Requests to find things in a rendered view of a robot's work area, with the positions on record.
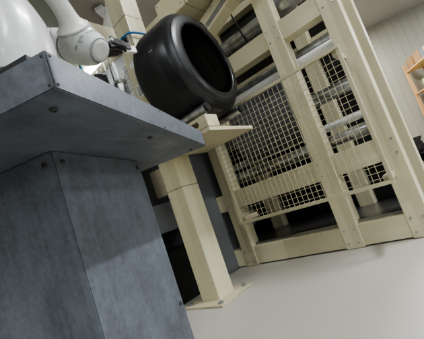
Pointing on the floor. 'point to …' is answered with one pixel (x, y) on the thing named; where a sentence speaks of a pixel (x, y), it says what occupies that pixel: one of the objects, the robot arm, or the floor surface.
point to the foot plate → (219, 300)
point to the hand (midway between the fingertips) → (128, 49)
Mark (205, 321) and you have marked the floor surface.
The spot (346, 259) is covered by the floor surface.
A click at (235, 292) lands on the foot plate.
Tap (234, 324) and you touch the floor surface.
